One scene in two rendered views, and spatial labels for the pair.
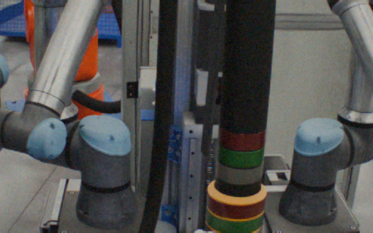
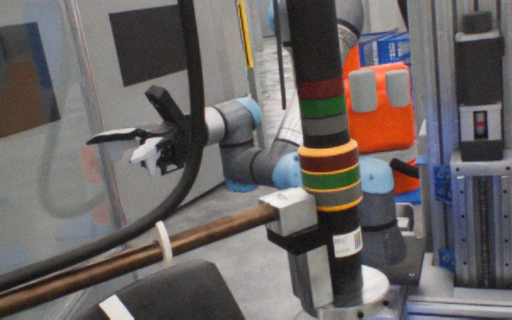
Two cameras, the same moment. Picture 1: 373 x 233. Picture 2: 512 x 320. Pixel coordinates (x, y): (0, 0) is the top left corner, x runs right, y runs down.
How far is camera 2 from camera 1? 20 cm
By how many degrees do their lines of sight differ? 27
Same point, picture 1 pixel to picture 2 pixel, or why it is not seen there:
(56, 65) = not seen: hidden behind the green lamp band
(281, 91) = not seen: outside the picture
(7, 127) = (255, 163)
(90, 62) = (406, 130)
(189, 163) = (459, 202)
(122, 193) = (387, 232)
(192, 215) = (467, 260)
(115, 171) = (377, 209)
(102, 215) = (366, 255)
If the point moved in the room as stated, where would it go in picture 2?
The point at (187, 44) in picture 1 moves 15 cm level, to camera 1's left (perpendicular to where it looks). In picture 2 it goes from (451, 82) to (386, 86)
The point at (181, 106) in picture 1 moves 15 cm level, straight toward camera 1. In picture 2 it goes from (450, 146) to (442, 166)
